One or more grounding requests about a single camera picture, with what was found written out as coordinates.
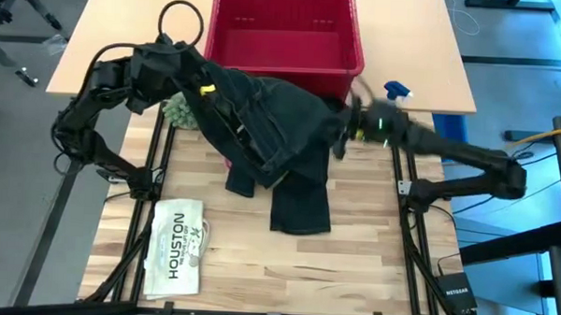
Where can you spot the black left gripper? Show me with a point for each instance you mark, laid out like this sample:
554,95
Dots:
190,75

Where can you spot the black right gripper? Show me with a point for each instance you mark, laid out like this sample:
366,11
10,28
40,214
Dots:
380,123

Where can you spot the dark denim jeans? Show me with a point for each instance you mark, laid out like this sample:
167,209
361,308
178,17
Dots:
272,120

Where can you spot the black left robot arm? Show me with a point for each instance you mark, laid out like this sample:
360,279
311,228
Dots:
76,122

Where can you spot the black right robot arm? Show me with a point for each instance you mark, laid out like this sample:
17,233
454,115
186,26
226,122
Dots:
472,157

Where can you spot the red plastic laundry basket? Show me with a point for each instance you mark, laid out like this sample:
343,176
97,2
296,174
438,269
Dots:
284,50

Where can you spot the green succulent plant in pot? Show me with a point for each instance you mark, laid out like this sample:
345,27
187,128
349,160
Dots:
179,112

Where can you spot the blue spray bottle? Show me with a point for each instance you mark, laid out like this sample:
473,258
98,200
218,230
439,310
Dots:
396,90

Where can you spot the blue bin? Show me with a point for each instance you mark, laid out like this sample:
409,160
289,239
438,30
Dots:
449,135

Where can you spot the clear plastic bag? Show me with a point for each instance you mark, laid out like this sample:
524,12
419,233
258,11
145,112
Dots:
56,44

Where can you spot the black wheeled stand base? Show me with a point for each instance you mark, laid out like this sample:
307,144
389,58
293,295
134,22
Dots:
38,9

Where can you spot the white Houston tote bag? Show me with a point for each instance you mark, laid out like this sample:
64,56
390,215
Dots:
174,247

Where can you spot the black table leg bar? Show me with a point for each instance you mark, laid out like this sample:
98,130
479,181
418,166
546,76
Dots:
59,201

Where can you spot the black Netgear router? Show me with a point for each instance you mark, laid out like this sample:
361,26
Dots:
456,292

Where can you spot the black desk foot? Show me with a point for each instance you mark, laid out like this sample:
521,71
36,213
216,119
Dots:
501,4

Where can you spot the black aluminium table frame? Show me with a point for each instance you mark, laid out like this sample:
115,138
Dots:
412,255

